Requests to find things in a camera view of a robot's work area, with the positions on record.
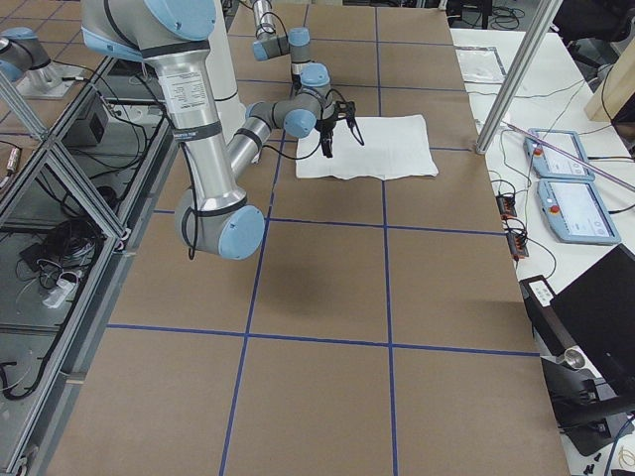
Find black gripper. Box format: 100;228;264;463
317;106;338;159

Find white long-sleeve printed shirt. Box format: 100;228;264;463
292;114;439;180

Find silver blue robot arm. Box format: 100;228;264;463
81;1;346;260
250;0;313;91

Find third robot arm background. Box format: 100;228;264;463
1;27;73;99

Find blue teach pendant far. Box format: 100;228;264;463
525;128;595;181

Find blue teach pendant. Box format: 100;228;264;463
525;128;595;181
537;178;621;245

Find blue teach pendant near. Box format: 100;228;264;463
537;178;621;245

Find white power strip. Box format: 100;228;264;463
43;275;79;308

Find black laptop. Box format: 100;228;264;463
551;244;634;395

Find metal cup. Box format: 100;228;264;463
562;348;586;371

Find black monitor stand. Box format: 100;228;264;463
541;359;634;456

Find aluminium frame post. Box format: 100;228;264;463
475;0;563;155

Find aluminium frame rack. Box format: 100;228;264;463
1;59;175;475

